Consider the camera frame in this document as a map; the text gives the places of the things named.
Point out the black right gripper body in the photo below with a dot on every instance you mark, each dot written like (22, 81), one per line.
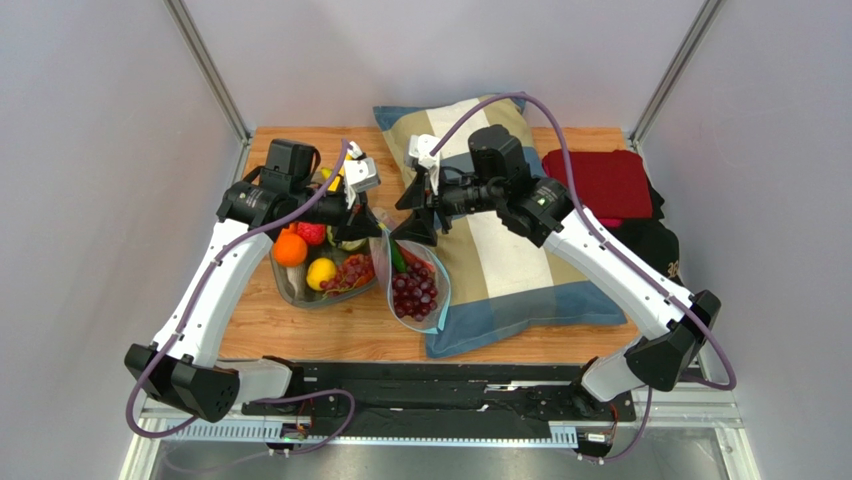
(430, 204)

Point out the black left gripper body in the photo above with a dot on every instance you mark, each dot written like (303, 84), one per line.
(332, 209)

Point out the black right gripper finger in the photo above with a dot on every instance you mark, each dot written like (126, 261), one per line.
(416, 194)
(418, 227)

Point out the red watermelon slice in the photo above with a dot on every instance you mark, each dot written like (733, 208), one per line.
(412, 259)

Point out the green chili pepper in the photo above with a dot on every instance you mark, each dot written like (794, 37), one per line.
(397, 259)

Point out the clear zip top bag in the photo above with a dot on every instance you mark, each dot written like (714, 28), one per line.
(381, 257)

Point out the dark red grape bunch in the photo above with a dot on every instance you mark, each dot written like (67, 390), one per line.
(414, 293)

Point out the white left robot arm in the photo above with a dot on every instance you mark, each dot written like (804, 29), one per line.
(180, 367)

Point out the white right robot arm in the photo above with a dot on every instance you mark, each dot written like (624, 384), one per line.
(673, 323)

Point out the green white cabbage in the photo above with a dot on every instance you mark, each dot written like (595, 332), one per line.
(348, 246)

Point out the yellow banana bunch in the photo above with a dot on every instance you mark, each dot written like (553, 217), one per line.
(327, 174)

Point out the purple grape bunch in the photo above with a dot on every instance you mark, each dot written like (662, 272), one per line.
(354, 273)

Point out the orange fruit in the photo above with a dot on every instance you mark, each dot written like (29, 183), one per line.
(290, 250)

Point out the small yellow lemon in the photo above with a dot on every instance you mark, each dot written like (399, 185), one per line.
(319, 273)

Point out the grey fruit bowl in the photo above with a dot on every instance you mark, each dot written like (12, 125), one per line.
(291, 283)

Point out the checkered blue beige pillow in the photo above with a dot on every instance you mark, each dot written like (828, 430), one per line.
(501, 284)

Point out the red folded cloth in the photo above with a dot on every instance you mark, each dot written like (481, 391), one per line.
(614, 185)

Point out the black cap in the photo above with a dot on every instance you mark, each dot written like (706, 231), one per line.
(650, 240)

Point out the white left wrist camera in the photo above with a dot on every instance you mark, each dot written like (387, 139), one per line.
(360, 174)

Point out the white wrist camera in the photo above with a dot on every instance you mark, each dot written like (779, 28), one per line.
(360, 174)
(420, 158)

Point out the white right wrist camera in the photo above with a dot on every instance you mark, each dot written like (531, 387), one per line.
(420, 158)

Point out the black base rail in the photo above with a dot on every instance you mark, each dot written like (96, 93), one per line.
(441, 401)

